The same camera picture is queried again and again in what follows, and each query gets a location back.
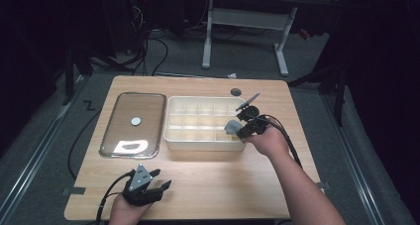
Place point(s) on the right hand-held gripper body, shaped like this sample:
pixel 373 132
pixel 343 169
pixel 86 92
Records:
pixel 252 122

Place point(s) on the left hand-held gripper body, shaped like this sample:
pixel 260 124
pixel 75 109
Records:
pixel 140 185

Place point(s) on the grey sock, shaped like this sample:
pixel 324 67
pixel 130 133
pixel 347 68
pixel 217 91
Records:
pixel 232 127

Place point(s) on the white divided storage box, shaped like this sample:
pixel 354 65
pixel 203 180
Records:
pixel 201 144

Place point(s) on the person's right hand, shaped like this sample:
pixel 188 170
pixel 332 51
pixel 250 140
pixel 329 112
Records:
pixel 270 144

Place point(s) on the person's left hand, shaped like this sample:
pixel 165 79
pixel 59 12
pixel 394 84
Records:
pixel 127 213

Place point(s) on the round table grommet hole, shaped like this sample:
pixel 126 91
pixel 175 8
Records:
pixel 235 92

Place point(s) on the white paper scrap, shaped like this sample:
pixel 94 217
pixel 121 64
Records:
pixel 232 75

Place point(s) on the clear plastic box lid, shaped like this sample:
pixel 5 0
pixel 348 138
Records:
pixel 132 132

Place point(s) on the grey tape strip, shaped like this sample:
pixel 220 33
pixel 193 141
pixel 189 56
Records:
pixel 74 191
pixel 323 185

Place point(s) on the black metal stand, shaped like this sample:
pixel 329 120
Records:
pixel 69 73
pixel 338 92

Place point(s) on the white table frame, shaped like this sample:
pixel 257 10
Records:
pixel 247 18

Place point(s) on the aluminium floor rail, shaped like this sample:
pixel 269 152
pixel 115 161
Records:
pixel 356 165
pixel 29 165

